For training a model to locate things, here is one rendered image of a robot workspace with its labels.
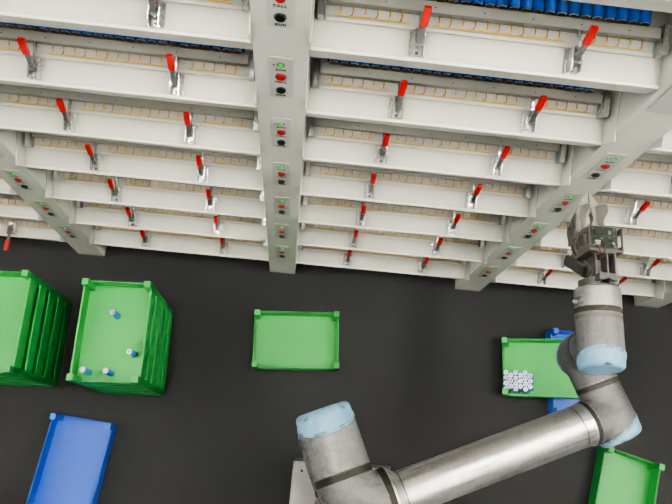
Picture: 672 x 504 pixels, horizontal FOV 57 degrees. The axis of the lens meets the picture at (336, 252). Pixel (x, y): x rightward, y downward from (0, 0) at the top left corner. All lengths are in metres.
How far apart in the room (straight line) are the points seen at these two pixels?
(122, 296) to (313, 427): 0.96
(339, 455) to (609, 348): 0.55
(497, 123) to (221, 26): 0.57
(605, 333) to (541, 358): 1.09
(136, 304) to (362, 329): 0.81
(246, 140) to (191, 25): 0.40
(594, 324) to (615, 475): 1.26
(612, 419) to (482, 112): 0.67
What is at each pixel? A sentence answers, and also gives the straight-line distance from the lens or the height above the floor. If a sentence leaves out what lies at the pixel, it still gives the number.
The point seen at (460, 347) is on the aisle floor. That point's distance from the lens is 2.34.
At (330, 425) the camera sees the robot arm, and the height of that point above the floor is 1.00.
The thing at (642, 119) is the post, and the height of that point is 1.25.
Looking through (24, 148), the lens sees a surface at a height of 0.77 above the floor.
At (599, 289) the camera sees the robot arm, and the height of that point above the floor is 1.09.
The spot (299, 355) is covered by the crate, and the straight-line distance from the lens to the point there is 2.24.
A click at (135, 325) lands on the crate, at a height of 0.32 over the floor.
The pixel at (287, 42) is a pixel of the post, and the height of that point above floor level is 1.36.
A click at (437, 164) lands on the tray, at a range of 1.46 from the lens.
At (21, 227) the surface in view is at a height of 0.15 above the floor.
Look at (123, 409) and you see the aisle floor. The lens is 2.29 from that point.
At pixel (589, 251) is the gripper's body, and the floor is 1.08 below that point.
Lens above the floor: 2.22
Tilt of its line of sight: 71 degrees down
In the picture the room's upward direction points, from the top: 14 degrees clockwise
